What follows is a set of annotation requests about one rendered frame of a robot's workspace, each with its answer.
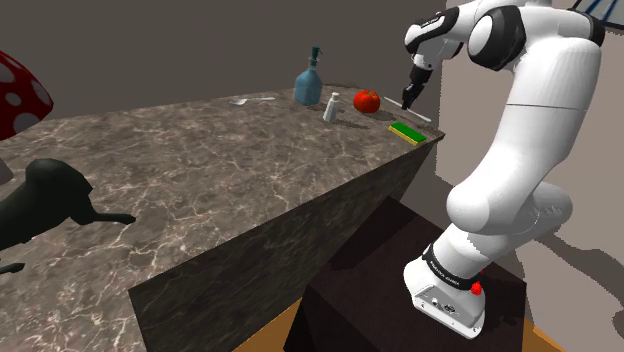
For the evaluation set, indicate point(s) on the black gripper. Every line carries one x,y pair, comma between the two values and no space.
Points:
416,84

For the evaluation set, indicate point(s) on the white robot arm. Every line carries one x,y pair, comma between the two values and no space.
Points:
536,146

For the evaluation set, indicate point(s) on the white stick utensil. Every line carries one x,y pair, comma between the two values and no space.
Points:
418,114

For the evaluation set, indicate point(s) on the green and yellow sponge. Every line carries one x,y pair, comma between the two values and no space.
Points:
407,132

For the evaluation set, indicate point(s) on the red tomato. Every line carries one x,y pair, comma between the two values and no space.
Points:
366,101

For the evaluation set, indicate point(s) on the small white bottle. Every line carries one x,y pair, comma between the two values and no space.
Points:
332,109

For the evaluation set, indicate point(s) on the blue soap dispenser bottle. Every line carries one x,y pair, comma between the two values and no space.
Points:
308,84

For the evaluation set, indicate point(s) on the silver spoon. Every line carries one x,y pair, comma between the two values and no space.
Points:
246,101

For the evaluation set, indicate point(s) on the dark robot stand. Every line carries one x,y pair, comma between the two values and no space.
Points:
380,292

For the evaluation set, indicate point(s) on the black dog figure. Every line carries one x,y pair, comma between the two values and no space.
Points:
44,200

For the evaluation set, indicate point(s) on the red white-spotted mushroom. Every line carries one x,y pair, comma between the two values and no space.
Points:
19,97

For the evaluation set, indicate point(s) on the blue and white wall picture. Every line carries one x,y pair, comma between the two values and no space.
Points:
602,7

